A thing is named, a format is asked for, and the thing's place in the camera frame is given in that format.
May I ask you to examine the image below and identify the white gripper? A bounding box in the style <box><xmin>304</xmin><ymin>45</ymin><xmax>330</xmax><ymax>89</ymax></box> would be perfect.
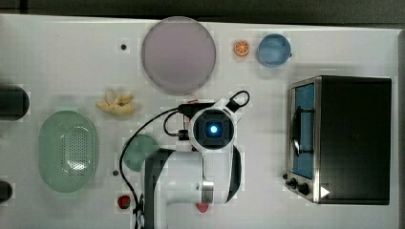
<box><xmin>178</xmin><ymin>97</ymin><xmax>242</xmax><ymax>152</ymax></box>

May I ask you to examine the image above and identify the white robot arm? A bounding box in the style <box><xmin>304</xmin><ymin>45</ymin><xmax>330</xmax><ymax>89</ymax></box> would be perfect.
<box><xmin>141</xmin><ymin>97</ymin><xmax>242</xmax><ymax>229</ymax></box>

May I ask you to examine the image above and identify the green plastic strainer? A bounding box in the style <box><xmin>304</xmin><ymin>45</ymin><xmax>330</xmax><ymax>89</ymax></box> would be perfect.
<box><xmin>38</xmin><ymin>111</ymin><xmax>98</xmax><ymax>193</ymax></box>

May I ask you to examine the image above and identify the pink strawberry toy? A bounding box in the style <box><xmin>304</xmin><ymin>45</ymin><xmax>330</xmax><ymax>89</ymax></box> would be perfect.
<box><xmin>196</xmin><ymin>203</ymin><xmax>209</xmax><ymax>213</ymax></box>

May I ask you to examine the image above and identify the green plastic mug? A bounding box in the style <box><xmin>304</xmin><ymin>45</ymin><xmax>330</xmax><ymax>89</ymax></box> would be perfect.
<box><xmin>123</xmin><ymin>135</ymin><xmax>160</xmax><ymax>172</ymax></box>

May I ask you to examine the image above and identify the large lilac plate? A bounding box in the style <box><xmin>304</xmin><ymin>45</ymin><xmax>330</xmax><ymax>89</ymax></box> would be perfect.
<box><xmin>141</xmin><ymin>16</ymin><xmax>216</xmax><ymax>94</ymax></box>

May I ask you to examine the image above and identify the orange slice toy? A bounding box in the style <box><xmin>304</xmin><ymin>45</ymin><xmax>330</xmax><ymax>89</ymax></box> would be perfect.
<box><xmin>234</xmin><ymin>40</ymin><xmax>249</xmax><ymax>57</ymax></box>

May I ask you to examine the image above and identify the yellow plush peeled banana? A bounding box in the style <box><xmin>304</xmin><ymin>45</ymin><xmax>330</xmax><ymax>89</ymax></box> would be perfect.
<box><xmin>96</xmin><ymin>90</ymin><xmax>136</xmax><ymax>115</ymax></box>

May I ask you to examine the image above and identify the blue plastic bowl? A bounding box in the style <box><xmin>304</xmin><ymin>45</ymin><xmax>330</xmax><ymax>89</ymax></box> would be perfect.
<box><xmin>256</xmin><ymin>33</ymin><xmax>292</xmax><ymax>68</ymax></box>

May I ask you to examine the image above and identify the small red strawberry toy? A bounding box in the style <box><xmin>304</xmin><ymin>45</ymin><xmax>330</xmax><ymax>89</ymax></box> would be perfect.
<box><xmin>117</xmin><ymin>195</ymin><xmax>131</xmax><ymax>210</ymax></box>

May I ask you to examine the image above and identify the silver black toaster oven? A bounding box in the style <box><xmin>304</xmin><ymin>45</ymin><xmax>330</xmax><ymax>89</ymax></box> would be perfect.
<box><xmin>283</xmin><ymin>75</ymin><xmax>392</xmax><ymax>205</ymax></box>

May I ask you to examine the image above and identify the black frying pan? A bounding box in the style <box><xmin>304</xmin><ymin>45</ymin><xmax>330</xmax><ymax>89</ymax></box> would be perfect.
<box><xmin>0</xmin><ymin>85</ymin><xmax>30</xmax><ymax>121</ymax></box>

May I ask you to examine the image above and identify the dark cylindrical cup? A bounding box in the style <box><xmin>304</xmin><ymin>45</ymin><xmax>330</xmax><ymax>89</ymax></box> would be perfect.
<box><xmin>0</xmin><ymin>180</ymin><xmax>13</xmax><ymax>203</ymax></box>

